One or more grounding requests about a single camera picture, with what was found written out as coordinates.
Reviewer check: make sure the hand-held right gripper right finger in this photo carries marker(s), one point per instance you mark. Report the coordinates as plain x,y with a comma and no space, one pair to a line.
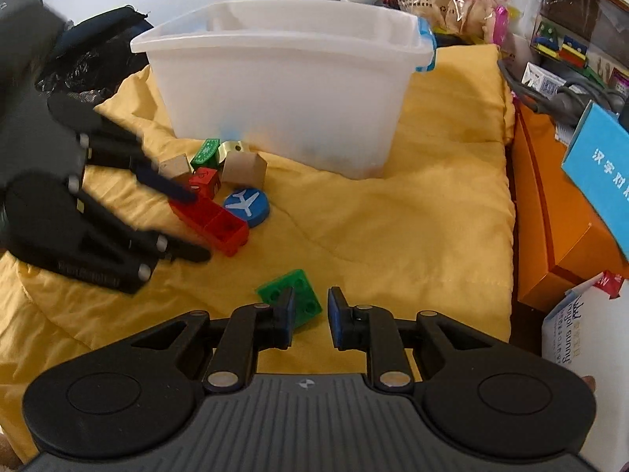
335,319

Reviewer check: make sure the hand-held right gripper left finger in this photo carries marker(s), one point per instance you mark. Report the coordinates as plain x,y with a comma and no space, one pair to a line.
289,319

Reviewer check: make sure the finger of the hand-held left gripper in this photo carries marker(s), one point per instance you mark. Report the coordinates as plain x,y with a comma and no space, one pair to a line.
164,184
191,254

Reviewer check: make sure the green building block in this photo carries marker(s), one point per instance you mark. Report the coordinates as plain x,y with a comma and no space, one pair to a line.
302,289

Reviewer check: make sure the red long building block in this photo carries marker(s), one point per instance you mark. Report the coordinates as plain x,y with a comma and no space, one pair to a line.
216,226

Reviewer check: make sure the white plastic storage bin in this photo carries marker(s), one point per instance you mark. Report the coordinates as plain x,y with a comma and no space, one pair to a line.
285,93

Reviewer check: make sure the small wooden cube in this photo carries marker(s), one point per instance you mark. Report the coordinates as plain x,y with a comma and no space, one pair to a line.
174,166

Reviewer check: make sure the red cube block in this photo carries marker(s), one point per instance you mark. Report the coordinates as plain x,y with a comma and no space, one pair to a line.
206,182

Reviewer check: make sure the green printed block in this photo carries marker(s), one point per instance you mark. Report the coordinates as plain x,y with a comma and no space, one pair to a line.
205,152

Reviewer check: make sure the blue round airplane block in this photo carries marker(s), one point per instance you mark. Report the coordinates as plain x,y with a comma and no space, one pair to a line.
245,204

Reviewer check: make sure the gold cylinder block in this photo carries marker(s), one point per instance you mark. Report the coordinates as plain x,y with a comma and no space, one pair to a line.
233,150

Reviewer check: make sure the tan wooden block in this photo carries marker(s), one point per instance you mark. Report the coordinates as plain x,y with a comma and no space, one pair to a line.
243,169

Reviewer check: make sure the yellow cloth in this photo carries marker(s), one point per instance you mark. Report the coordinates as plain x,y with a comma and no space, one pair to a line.
393,246

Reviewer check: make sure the black bag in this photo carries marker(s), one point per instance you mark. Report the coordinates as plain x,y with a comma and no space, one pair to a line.
93,54

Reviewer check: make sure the orange box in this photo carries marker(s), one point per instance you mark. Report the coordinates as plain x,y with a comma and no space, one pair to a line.
545,206

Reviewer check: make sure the white printed box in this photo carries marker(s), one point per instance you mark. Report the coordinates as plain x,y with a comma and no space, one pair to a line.
594,354

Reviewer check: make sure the light blue book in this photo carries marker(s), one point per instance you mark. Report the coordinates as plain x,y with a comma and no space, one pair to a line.
604,172

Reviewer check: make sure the small white carton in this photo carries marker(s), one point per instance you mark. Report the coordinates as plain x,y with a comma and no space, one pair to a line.
540,78

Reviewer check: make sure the clear snack bag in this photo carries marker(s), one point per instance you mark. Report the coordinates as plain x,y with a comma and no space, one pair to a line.
457,5

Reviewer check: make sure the clear box of colourful toys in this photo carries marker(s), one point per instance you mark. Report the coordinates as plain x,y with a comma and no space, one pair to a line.
575,24

